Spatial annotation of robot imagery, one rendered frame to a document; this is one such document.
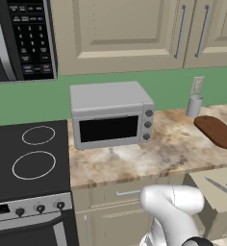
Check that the beige base cupboard door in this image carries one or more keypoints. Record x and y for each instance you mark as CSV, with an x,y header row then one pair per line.
x,y
118,227

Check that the grey toaster oven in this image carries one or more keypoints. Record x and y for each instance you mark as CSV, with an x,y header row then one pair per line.
x,y
109,96

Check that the white wall socket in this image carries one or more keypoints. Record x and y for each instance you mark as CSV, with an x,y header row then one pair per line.
x,y
198,85

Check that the black and silver microwave oven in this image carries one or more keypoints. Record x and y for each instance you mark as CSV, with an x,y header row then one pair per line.
x,y
29,38

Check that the wide beige wall cupboard door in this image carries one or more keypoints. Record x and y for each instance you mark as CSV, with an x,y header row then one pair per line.
x,y
125,32

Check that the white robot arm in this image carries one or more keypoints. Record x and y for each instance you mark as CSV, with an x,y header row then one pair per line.
x,y
170,205

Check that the black stove knob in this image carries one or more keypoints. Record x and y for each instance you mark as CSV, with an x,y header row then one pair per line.
x,y
40,209
60,205
20,212

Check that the narrow beige wall cupboard door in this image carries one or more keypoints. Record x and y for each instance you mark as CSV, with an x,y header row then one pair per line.
x,y
221,32

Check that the black and silver stove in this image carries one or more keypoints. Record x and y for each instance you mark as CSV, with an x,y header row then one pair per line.
x,y
32,160

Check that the beige closed drawer front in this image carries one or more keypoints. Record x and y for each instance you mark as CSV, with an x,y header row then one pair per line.
x,y
102,192

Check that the grey toaster oven knob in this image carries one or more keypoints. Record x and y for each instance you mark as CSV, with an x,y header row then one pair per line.
x,y
146,136
147,124
149,112

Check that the brown wooden cutting board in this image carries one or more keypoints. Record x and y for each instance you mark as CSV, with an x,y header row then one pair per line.
x,y
216,131

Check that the beige open drawer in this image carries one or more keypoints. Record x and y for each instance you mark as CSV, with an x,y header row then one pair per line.
x,y
214,205

